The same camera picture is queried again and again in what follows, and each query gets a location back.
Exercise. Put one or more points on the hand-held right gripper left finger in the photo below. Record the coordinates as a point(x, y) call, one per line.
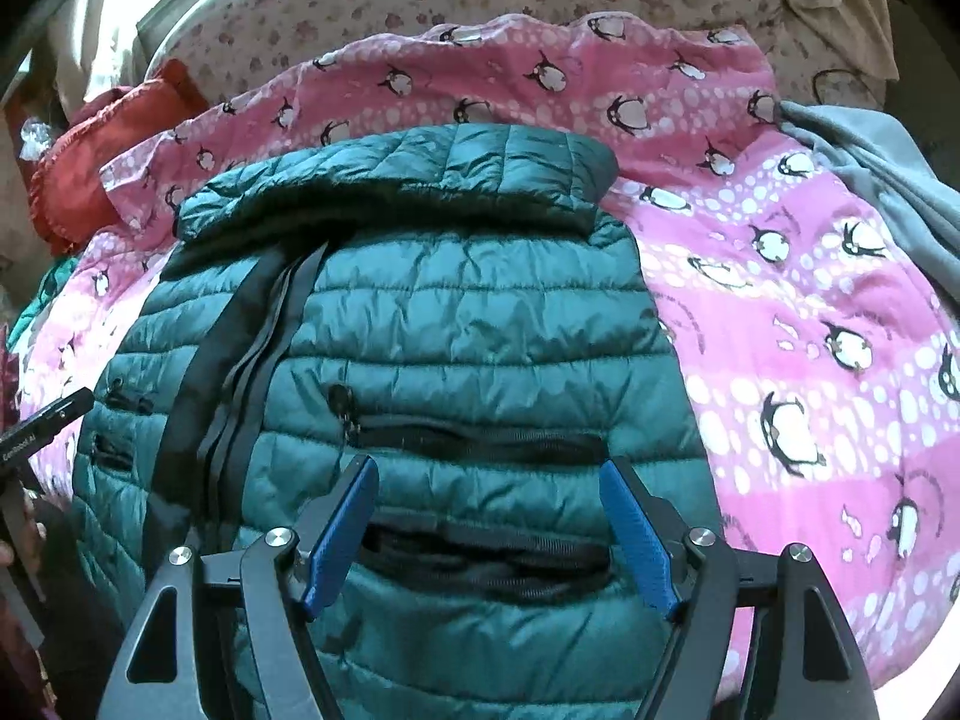
point(337, 532)

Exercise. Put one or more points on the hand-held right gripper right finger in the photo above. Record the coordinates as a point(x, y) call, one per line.
point(637, 540)

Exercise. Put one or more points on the green puffer jacket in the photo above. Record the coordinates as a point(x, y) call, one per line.
point(420, 360)

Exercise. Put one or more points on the green cloth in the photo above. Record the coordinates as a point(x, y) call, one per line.
point(46, 292)

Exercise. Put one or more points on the pink penguin print blanket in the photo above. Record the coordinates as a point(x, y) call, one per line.
point(795, 330)

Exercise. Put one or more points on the red cushion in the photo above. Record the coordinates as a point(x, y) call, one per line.
point(97, 157)

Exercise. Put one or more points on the grey cloth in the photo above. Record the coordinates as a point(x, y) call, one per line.
point(885, 180)

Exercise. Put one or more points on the cream cloth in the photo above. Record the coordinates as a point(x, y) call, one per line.
point(832, 0)

